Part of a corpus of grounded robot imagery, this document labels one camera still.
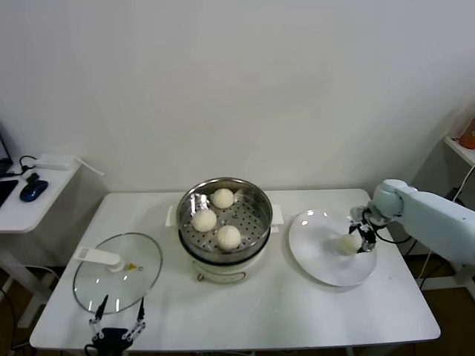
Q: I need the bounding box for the white steamed baozi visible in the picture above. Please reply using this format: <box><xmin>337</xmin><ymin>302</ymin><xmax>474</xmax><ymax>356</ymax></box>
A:
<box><xmin>191</xmin><ymin>210</ymin><xmax>217</xmax><ymax>234</ymax></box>
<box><xmin>211</xmin><ymin>188</ymin><xmax>235</xmax><ymax>210</ymax></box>
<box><xmin>215</xmin><ymin>225</ymin><xmax>241</xmax><ymax>251</ymax></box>
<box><xmin>335</xmin><ymin>234</ymin><xmax>363</xmax><ymax>257</ymax></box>

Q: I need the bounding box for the glass lid with white handle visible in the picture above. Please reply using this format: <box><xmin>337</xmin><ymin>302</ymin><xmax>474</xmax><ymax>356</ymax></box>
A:
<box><xmin>72</xmin><ymin>232</ymin><xmax>164</xmax><ymax>311</ymax></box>

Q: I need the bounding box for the white floor cable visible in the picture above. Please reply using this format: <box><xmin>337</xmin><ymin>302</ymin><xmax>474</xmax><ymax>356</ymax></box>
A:
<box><xmin>35</xmin><ymin>265</ymin><xmax>60</xmax><ymax>283</ymax></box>

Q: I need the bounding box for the stainless steel steamer basket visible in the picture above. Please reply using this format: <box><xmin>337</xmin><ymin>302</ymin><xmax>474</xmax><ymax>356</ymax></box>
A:
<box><xmin>165</xmin><ymin>177</ymin><xmax>284</xmax><ymax>263</ymax></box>

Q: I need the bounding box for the white router box with antenna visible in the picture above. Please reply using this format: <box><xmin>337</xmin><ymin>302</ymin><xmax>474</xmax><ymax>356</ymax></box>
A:
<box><xmin>35</xmin><ymin>154</ymin><xmax>105</xmax><ymax>177</ymax></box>

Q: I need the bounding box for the black looped desk cable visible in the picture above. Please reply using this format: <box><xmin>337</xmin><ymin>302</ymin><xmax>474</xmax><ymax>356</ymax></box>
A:
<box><xmin>18</xmin><ymin>155</ymin><xmax>39</xmax><ymax>175</ymax></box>

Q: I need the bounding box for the white shelf desk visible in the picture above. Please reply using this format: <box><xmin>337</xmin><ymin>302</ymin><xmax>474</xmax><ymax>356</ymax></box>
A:
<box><xmin>402</xmin><ymin>135</ymin><xmax>475</xmax><ymax>290</ymax></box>

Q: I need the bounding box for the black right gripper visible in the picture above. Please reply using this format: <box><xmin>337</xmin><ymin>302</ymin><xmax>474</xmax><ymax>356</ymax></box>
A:
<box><xmin>347</xmin><ymin>213</ymin><xmax>376</xmax><ymax>254</ymax></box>

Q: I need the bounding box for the white side table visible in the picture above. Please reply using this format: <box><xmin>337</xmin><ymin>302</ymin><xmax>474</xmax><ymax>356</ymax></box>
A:
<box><xmin>0</xmin><ymin>159</ymin><xmax>111</xmax><ymax>331</ymax></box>

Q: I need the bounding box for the white round plate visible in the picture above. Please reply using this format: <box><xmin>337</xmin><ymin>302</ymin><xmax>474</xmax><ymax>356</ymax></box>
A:
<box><xmin>288</xmin><ymin>209</ymin><xmax>378</xmax><ymax>287</ymax></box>

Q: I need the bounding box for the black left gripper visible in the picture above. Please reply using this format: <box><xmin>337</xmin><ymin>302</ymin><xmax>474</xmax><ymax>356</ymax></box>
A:
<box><xmin>88</xmin><ymin>294</ymin><xmax>148</xmax><ymax>349</ymax></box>

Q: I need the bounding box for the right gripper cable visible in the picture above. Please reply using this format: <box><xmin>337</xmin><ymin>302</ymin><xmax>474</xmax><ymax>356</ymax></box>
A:
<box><xmin>374</xmin><ymin>222</ymin><xmax>417</xmax><ymax>244</ymax></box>

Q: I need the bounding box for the orange container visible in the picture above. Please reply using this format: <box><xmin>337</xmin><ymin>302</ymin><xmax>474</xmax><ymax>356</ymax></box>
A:
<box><xmin>456</xmin><ymin>122</ymin><xmax>475</xmax><ymax>149</ymax></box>

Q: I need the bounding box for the white electric cooking pot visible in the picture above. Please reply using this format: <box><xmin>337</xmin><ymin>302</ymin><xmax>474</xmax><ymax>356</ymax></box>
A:
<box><xmin>177</xmin><ymin>218</ymin><xmax>279</xmax><ymax>285</ymax></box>

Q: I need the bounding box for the blue computer mouse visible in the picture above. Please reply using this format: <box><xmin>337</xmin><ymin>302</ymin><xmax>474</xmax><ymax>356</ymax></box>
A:
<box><xmin>19</xmin><ymin>180</ymin><xmax>48</xmax><ymax>203</ymax></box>

